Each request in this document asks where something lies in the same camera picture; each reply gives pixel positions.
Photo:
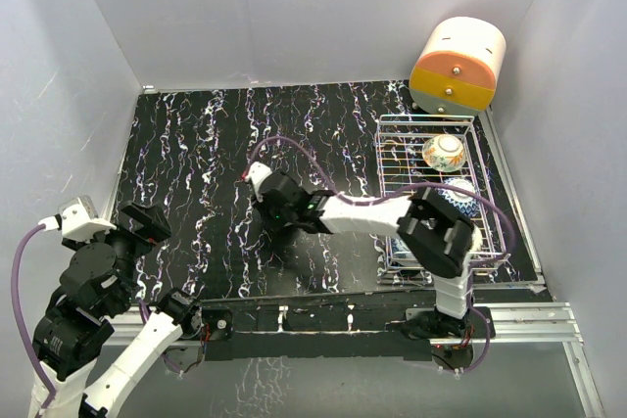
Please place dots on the white wire dish rack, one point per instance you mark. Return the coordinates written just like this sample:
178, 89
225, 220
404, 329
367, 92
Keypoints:
398, 144

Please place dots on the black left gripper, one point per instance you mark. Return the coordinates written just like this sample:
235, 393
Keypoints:
154, 225

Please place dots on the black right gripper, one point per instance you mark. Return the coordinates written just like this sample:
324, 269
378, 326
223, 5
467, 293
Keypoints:
263, 205

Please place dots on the white bowl black striped outside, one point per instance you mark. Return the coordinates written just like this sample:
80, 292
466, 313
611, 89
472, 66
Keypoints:
476, 241

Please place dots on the black marble table mat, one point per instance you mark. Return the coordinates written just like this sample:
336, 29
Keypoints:
186, 152

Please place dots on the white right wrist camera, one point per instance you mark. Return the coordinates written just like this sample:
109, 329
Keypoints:
256, 175

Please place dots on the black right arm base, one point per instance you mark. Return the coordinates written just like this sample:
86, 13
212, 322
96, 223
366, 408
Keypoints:
430, 324

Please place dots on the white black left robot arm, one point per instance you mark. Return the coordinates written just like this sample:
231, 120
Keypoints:
67, 341

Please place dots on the red patterned bowl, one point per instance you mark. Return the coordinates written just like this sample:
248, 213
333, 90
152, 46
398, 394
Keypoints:
466, 204

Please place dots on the round pastel drawer cabinet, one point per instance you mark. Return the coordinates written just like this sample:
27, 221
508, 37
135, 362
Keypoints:
458, 69

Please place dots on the floral cream bowl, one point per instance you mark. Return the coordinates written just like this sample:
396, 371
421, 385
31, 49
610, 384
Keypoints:
444, 153

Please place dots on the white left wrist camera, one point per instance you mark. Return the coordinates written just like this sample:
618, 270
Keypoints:
80, 220

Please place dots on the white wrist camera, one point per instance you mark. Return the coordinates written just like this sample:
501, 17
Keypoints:
80, 220
256, 175

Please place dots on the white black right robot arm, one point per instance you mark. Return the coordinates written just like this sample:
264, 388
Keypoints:
437, 234

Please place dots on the blue white patterned bowl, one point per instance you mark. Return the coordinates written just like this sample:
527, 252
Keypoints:
399, 249

